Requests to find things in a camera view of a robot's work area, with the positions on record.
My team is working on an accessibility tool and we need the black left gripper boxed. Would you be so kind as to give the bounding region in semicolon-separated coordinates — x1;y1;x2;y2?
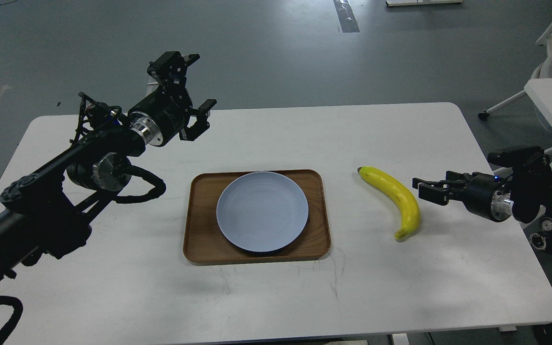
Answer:
128;52;217;147

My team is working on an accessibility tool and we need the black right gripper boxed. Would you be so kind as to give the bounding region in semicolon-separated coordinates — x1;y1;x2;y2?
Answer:
412;171;514;222

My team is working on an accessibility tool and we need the light blue plate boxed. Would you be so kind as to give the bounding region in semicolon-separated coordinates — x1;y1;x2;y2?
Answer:
216;171;310;253

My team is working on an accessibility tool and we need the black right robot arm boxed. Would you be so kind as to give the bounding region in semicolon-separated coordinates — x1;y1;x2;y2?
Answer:
412;146;552;255

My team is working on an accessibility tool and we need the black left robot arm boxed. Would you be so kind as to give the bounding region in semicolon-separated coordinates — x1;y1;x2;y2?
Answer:
0;52;217;345

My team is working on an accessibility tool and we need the yellow banana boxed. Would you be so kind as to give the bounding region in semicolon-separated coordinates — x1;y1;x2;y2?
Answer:
357;166;422;242

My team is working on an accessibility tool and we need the brown wooden tray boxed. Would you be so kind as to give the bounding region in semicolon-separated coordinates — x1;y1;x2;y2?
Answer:
183;170;331;265

